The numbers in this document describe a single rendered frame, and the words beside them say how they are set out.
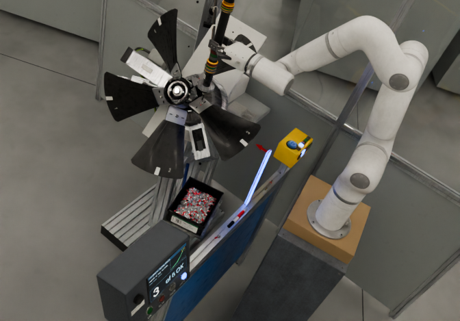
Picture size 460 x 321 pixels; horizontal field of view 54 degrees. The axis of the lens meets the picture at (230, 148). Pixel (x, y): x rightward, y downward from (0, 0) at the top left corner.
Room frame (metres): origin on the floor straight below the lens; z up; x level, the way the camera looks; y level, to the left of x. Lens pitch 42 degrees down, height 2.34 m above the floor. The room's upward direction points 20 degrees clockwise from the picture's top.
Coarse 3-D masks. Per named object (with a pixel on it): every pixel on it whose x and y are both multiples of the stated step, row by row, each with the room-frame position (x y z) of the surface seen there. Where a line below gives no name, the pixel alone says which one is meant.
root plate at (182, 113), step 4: (168, 108) 1.43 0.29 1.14; (172, 108) 1.45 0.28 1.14; (176, 108) 1.45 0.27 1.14; (168, 112) 1.43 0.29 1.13; (172, 112) 1.44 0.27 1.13; (176, 112) 1.45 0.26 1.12; (180, 112) 1.46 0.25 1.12; (184, 112) 1.47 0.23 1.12; (168, 116) 1.42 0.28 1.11; (172, 116) 1.43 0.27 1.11; (180, 116) 1.45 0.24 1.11; (184, 116) 1.46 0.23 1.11; (168, 120) 1.41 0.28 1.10; (172, 120) 1.42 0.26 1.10; (176, 120) 1.43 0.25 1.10; (180, 120) 1.44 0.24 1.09; (184, 120) 1.45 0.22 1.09; (180, 124) 1.43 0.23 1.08
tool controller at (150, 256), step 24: (144, 240) 0.74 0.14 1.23; (168, 240) 0.76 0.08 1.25; (120, 264) 0.64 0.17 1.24; (144, 264) 0.66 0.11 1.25; (168, 264) 0.70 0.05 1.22; (120, 288) 0.57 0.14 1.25; (144, 288) 0.61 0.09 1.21; (168, 288) 0.69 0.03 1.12; (120, 312) 0.56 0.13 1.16; (144, 312) 0.59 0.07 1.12
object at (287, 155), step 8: (296, 128) 1.70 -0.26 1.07; (288, 136) 1.62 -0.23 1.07; (296, 136) 1.64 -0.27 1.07; (304, 136) 1.66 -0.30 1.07; (280, 144) 1.55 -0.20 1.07; (280, 152) 1.54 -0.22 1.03; (288, 152) 1.53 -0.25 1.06; (296, 152) 1.53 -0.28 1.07; (280, 160) 1.54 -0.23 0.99; (288, 160) 1.53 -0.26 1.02; (296, 160) 1.55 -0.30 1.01
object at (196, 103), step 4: (196, 100) 1.49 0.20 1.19; (200, 100) 1.50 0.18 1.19; (204, 100) 1.51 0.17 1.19; (192, 104) 1.45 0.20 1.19; (196, 104) 1.46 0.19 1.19; (204, 104) 1.48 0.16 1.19; (208, 104) 1.49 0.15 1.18; (192, 108) 1.43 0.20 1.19; (196, 108) 1.44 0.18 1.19; (200, 108) 1.45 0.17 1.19; (204, 108) 1.46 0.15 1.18; (200, 112) 1.43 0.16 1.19
